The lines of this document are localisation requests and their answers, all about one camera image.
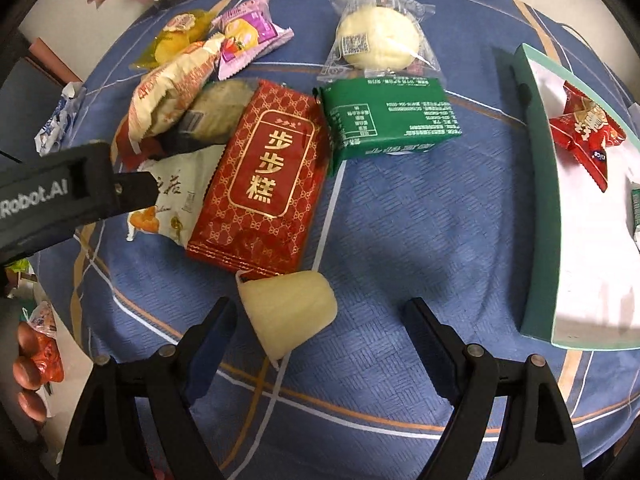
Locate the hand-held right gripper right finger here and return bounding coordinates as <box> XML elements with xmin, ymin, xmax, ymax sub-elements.
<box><xmin>403</xmin><ymin>298</ymin><xmax>587</xmax><ymax>480</ymax></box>

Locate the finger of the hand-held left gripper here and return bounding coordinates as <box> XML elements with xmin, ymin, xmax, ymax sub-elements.
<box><xmin>159</xmin><ymin>134</ymin><xmax>227</xmax><ymax>159</ymax></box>
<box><xmin>113</xmin><ymin>170</ymin><xmax>161</xmax><ymax>214</ymax></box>

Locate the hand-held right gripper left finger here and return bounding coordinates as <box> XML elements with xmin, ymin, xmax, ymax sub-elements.
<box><xmin>60</xmin><ymin>297</ymin><xmax>239</xmax><ymax>480</ymax></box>

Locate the white packet with orange print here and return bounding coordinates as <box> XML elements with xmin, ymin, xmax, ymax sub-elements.
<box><xmin>126</xmin><ymin>145</ymin><xmax>227</xmax><ymax>248</ymax></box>

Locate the plain red snack packet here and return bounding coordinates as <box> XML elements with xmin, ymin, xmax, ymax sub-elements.
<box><xmin>111</xmin><ymin>115</ymin><xmax>151</xmax><ymax>171</ymax></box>

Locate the cream bread packet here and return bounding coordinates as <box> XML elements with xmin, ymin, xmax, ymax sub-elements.
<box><xmin>127</xmin><ymin>32</ymin><xmax>227</xmax><ymax>141</ymax></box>

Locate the red patterned cake packet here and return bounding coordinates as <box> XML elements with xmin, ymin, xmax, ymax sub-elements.
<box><xmin>186</xmin><ymin>79</ymin><xmax>331</xmax><ymax>279</ymax></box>

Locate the pale jelly cup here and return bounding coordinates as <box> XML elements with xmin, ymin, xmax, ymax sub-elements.
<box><xmin>236</xmin><ymin>269</ymin><xmax>339</xmax><ymax>363</ymax></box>

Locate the teal shallow box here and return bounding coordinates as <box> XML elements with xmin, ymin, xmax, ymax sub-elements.
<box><xmin>510</xmin><ymin>43</ymin><xmax>640</xmax><ymax>352</ymax></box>

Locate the green snack packet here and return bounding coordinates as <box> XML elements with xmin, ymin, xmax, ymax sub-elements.
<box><xmin>314</xmin><ymin>77</ymin><xmax>464</xmax><ymax>177</ymax></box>

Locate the person's left hand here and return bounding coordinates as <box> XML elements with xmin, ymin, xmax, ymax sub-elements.
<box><xmin>12</xmin><ymin>322</ymin><xmax>52</xmax><ymax>422</ymax></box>

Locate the blue and white packet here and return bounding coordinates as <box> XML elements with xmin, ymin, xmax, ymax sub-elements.
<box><xmin>34</xmin><ymin>82</ymin><xmax>87</xmax><ymax>153</ymax></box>

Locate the yellow snack packet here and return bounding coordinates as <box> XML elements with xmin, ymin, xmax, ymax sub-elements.
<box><xmin>130</xmin><ymin>9</ymin><xmax>213</xmax><ymax>72</ymax></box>

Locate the blue plaid tablecloth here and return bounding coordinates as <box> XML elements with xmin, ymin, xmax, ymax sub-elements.
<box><xmin>30</xmin><ymin>0</ymin><xmax>640</xmax><ymax>480</ymax></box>

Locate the pink snack packet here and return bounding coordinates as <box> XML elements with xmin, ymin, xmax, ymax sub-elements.
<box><xmin>210</xmin><ymin>0</ymin><xmax>295</xmax><ymax>81</ymax></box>

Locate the red orange plastic bag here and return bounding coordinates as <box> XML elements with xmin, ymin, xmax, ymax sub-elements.
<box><xmin>20</xmin><ymin>301</ymin><xmax>67</xmax><ymax>396</ymax></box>

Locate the clear packet with white pastry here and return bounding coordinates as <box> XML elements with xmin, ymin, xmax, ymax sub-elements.
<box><xmin>316</xmin><ymin>0</ymin><xmax>446</xmax><ymax>83</ymax></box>

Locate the green packet with white edge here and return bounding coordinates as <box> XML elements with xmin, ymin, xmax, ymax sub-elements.
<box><xmin>628</xmin><ymin>186</ymin><xmax>640</xmax><ymax>253</ymax></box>

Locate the red gingerbread snack packet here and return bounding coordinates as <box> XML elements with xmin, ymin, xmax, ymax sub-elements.
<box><xmin>548</xmin><ymin>80</ymin><xmax>628</xmax><ymax>193</ymax></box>

